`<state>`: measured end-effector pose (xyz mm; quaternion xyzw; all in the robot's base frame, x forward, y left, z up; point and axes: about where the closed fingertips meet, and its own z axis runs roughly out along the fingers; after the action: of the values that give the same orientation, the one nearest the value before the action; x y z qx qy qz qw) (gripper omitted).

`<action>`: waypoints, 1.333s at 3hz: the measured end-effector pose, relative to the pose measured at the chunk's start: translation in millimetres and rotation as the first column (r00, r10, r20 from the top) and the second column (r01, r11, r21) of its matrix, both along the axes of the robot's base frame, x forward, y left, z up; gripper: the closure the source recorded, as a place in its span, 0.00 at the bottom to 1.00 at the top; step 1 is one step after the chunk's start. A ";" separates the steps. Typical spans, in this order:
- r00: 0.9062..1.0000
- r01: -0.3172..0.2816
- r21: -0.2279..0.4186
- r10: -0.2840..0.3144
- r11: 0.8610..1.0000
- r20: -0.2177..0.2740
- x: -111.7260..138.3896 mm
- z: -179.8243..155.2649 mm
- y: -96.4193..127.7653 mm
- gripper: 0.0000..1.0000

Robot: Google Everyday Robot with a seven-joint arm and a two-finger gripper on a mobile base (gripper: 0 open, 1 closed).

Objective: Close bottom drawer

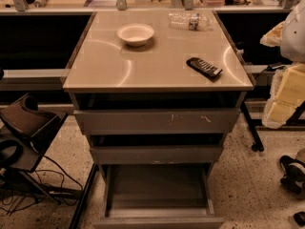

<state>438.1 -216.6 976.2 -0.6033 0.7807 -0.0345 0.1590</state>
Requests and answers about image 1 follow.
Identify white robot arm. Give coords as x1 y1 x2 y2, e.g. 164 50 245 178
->
260 0 305 129

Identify grey top drawer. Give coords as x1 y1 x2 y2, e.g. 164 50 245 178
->
74 108 240 135

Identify grey drawer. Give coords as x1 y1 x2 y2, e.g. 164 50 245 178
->
91 134 223 164
74 108 240 135

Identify drawer cabinet with glossy top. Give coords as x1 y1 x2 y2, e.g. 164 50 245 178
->
62 10 254 229

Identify grey middle drawer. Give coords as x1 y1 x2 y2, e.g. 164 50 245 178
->
91 134 223 164

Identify black power adapter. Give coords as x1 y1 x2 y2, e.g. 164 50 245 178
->
267 62 285 72

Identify black table leg with caster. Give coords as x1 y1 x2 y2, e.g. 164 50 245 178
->
240 103 264 152

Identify black snack bar packet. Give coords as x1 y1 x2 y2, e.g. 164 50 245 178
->
186 57 222 79

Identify black sneaker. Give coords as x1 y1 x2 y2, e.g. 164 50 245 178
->
279 156 305 195

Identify clear plastic water bottle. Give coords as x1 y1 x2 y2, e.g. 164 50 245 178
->
168 11 213 31

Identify white bowl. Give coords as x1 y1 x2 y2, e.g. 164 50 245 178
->
117 23 154 47

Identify black stand with brown tray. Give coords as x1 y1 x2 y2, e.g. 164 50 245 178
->
0 94 68 203

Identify black floor cables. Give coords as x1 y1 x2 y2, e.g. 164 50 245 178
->
0 155 84 216

